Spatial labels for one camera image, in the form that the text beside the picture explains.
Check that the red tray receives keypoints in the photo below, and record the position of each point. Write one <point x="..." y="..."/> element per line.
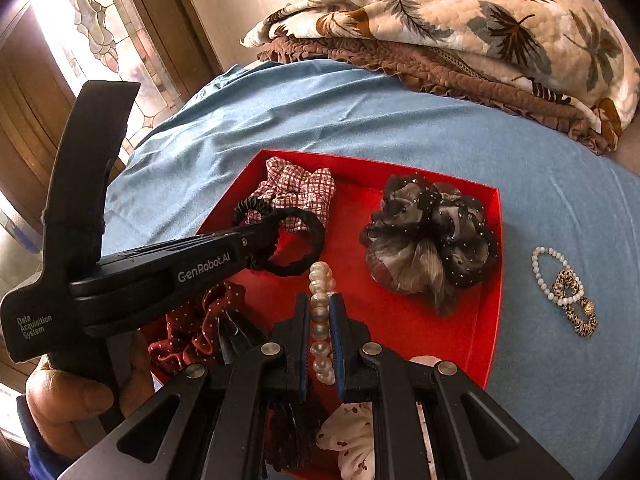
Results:
<point x="350" y="200"/>

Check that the stained glass window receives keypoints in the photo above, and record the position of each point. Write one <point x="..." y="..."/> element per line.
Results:
<point x="100" y="25"/>

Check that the black sheer dotted scrunchie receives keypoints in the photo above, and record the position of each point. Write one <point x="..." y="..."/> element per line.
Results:
<point x="425" y="250"/>

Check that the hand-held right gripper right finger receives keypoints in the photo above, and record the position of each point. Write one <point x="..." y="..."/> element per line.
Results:
<point x="336" y="345"/>

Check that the white cherry print scrunchie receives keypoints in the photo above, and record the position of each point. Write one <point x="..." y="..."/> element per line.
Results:
<point x="345" y="430"/>

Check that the floral leaf quilt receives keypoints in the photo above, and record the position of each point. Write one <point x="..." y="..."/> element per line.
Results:
<point x="450" y="10"/>

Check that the person's left hand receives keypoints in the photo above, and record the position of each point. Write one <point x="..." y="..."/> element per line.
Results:
<point x="65" y="390"/>

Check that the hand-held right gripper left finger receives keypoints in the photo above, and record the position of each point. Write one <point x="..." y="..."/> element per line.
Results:
<point x="300" y="340"/>

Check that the wooden window frame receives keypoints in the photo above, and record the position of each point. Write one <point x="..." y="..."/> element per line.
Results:
<point x="165" y="10"/>

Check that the red plaid scrunchie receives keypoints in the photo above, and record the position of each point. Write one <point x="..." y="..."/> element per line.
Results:
<point x="300" y="185"/>

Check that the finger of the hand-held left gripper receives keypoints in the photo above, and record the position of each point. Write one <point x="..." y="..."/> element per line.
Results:
<point x="260" y="240"/>

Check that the dark red dotted scrunchie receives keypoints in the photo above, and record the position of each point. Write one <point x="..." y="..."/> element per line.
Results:
<point x="190" y="330"/>

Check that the person's left forearm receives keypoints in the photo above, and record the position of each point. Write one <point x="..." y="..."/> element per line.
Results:
<point x="35" y="452"/>

